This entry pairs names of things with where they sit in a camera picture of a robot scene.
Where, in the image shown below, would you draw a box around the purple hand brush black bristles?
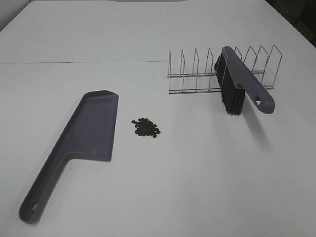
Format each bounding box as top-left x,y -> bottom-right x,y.
214,46 -> 275,115

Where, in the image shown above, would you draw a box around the pile of coffee beans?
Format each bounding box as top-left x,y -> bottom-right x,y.
131,118 -> 160,138

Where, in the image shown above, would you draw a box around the purple plastic dustpan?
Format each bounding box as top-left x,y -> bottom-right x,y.
18,90 -> 119,224

